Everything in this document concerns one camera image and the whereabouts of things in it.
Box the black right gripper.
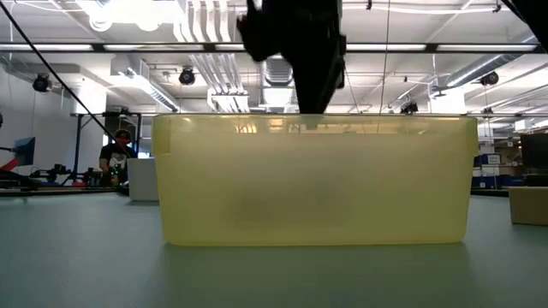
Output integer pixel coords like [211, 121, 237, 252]
[235, 0, 348, 116]

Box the translucent yellow plastic bin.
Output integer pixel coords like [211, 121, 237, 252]
[152, 113, 480, 247]

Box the long ceiling light bar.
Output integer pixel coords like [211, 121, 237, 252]
[0, 41, 548, 55]

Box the white plastic bin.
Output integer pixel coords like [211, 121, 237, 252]
[127, 157, 159, 203]

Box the person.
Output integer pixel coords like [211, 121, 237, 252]
[98, 128, 138, 187]

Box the black monitor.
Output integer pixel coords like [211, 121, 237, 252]
[520, 133, 548, 187]

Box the small wooden block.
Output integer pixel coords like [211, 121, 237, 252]
[508, 186, 548, 227]

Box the black background robot rig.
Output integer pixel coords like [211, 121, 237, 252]
[29, 164, 104, 189]

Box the green table mat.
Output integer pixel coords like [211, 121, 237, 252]
[0, 192, 548, 308]

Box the blue-screen monitor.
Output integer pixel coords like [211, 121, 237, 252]
[12, 136, 37, 168]

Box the ribbed silver air duct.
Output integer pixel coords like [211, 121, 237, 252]
[263, 59, 295, 87]

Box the black diagonal cable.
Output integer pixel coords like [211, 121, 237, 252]
[0, 0, 132, 158]

